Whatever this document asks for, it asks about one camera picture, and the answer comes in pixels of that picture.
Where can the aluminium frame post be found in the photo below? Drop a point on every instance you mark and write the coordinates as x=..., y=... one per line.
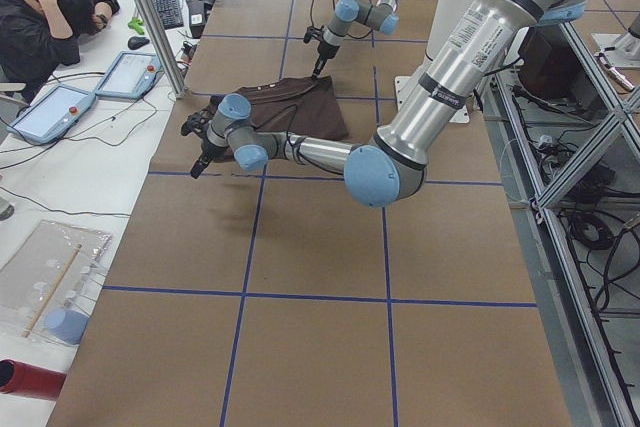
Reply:
x=162, y=46

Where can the blue teach pendant near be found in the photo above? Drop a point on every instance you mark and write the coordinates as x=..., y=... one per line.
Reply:
x=53, y=115

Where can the red cylinder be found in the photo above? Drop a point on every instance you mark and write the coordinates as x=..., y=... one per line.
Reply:
x=26, y=380

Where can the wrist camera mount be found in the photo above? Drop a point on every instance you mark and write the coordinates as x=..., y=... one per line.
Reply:
x=197, y=123
x=314, y=33

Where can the black keyboard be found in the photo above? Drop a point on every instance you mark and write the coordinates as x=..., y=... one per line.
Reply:
x=170, y=13

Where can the dark brown t-shirt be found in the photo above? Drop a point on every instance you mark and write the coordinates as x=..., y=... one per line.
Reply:
x=295, y=119

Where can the person in black jacket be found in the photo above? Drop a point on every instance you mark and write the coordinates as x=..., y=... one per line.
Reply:
x=38, y=36

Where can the blue plastic cup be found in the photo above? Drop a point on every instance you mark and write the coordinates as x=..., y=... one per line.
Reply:
x=66, y=325

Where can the black computer mouse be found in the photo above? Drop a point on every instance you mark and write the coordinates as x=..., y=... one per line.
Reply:
x=137, y=42

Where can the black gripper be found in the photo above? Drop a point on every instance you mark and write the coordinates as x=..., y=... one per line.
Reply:
x=323, y=52
x=207, y=150

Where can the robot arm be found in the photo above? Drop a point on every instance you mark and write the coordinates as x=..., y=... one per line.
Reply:
x=392, y=165
x=380, y=16

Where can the blue teach pendant far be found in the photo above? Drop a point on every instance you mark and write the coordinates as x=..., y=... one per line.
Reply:
x=130, y=76

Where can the blue teach pendant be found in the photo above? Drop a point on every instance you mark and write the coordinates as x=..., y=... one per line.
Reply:
x=53, y=115
x=130, y=76

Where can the green plastic toy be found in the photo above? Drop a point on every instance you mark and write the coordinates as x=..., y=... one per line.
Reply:
x=137, y=25

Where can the clear plastic bag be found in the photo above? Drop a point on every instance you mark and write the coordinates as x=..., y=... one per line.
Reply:
x=57, y=266

